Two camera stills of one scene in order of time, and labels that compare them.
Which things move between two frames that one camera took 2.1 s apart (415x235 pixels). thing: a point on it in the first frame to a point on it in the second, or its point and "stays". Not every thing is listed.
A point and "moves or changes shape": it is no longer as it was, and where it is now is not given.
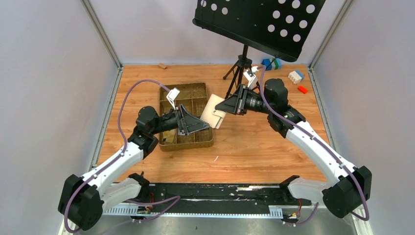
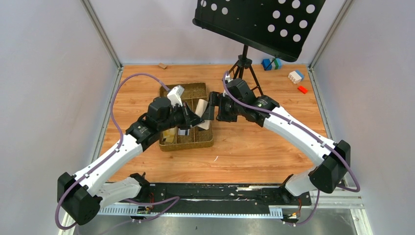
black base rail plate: x=253 y=195 stays
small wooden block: x=163 y=65 stays
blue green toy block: x=272 y=63 stays
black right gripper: x=235 y=104 to x=217 y=99
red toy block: x=302 y=89 stays
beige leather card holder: x=210 y=115 moves or changes shape
